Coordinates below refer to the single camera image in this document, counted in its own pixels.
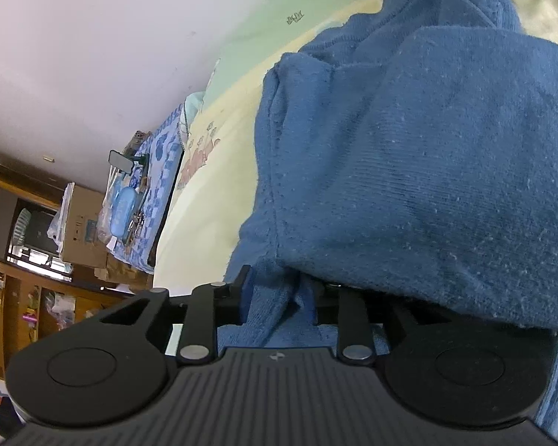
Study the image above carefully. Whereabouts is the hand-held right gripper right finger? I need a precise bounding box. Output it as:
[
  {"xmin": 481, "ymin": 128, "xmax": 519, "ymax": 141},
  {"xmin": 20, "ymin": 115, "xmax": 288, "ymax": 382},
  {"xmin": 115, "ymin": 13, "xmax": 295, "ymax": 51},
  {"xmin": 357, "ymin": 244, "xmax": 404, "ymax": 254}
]
[{"xmin": 302, "ymin": 278, "xmax": 449, "ymax": 367}]

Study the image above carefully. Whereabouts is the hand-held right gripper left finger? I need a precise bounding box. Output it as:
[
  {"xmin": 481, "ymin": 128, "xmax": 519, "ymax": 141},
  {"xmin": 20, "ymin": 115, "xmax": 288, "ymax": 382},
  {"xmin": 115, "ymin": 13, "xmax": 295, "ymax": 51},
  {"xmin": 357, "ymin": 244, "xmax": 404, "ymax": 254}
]
[{"xmin": 97, "ymin": 265, "xmax": 254, "ymax": 367}]

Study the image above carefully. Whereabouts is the blue knit sweater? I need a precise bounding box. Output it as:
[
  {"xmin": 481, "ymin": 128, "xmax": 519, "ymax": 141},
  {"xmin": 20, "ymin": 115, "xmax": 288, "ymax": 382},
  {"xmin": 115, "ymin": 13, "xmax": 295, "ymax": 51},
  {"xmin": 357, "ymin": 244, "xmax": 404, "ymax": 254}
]
[{"xmin": 223, "ymin": 0, "xmax": 558, "ymax": 433}]

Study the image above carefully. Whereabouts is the bunch of keys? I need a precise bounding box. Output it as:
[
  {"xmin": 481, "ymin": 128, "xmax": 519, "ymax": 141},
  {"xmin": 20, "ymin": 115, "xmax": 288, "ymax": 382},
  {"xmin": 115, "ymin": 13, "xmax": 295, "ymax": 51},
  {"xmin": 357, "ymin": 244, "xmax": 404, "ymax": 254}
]
[{"xmin": 123, "ymin": 211, "xmax": 146, "ymax": 248}]

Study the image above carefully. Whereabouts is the light blue case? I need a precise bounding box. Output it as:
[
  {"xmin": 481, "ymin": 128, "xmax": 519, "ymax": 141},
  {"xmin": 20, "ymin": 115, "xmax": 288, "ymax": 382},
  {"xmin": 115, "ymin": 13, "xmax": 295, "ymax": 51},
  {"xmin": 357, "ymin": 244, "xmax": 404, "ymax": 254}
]
[{"xmin": 110, "ymin": 185, "xmax": 139, "ymax": 239}]

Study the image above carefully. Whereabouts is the blue checkered cloth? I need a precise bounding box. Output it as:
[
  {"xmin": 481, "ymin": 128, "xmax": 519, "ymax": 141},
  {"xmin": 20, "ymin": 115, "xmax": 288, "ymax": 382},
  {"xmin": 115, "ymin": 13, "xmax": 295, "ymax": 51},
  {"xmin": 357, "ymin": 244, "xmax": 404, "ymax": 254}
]
[{"xmin": 103, "ymin": 101, "xmax": 187, "ymax": 276}]

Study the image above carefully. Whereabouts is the brown cardboard box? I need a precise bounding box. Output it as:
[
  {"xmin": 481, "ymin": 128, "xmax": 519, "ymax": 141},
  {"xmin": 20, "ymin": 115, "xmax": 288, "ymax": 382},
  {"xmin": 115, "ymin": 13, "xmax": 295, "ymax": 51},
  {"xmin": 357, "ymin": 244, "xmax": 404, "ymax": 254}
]
[{"xmin": 57, "ymin": 184, "xmax": 109, "ymax": 269}]

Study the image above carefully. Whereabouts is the black phone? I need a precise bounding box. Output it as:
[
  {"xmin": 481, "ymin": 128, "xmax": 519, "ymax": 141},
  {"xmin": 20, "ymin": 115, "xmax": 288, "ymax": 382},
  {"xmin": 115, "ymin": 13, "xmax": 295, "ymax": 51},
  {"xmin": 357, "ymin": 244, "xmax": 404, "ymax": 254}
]
[{"xmin": 108, "ymin": 149, "xmax": 135, "ymax": 174}]

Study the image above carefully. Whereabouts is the pale green cloth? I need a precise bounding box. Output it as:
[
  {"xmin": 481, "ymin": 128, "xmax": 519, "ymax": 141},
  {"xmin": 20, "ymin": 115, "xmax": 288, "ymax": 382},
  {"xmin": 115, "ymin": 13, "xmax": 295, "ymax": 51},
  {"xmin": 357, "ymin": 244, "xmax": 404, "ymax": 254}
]
[{"xmin": 180, "ymin": 92, "xmax": 211, "ymax": 136}]

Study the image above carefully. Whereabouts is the white plastic bag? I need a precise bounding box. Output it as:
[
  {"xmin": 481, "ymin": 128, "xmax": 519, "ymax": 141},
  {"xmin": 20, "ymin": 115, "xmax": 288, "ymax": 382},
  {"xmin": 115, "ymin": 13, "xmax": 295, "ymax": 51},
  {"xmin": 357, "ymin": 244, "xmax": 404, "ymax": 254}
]
[{"xmin": 49, "ymin": 185, "xmax": 75, "ymax": 243}]

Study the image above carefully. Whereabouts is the black screen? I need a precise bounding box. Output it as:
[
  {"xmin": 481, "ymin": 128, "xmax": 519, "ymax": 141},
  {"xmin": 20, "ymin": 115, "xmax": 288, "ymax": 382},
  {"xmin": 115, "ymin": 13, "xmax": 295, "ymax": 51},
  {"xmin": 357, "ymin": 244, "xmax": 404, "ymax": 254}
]
[{"xmin": 7, "ymin": 197, "xmax": 59, "ymax": 254}]

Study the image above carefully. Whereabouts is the green fan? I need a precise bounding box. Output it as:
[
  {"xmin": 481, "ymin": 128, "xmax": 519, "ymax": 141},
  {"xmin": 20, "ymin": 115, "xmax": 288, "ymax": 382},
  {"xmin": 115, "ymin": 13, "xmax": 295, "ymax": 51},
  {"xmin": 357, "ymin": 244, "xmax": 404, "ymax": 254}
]
[{"xmin": 12, "ymin": 208, "xmax": 32, "ymax": 245}]

